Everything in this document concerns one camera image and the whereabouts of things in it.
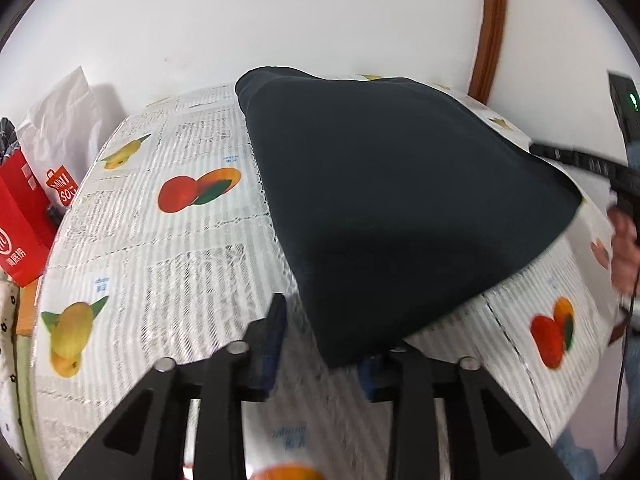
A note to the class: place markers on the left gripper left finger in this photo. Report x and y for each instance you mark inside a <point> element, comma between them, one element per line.
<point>145,436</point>

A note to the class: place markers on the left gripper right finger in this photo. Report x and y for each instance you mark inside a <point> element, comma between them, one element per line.
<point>453,418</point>

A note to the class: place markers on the person's right hand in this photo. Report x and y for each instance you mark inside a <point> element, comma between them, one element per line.
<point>626,256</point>

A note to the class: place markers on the white plastic shopping bag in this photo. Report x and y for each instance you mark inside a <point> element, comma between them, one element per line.
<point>64,132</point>

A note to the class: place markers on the plaid grey cloth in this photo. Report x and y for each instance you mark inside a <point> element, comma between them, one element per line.
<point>8,139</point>

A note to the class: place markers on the brown wooden door frame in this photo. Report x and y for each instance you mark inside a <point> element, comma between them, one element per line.
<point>488,49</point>

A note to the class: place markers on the green bed sheet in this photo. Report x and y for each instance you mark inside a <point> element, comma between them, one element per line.
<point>23,346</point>

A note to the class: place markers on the red paper shopping bag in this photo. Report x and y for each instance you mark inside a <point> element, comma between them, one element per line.
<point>27,231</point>

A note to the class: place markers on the black sweatshirt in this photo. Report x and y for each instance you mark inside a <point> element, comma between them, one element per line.
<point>393,203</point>

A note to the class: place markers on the fruit print tablecloth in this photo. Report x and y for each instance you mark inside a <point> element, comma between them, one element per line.
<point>174,253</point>

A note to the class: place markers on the wooden bedside cabinet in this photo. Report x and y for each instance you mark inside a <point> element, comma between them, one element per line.
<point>26,310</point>

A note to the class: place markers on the white dotted quilt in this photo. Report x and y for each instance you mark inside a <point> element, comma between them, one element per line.
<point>11,427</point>

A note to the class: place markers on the person's jeans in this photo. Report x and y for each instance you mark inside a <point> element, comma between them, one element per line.
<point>581,463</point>

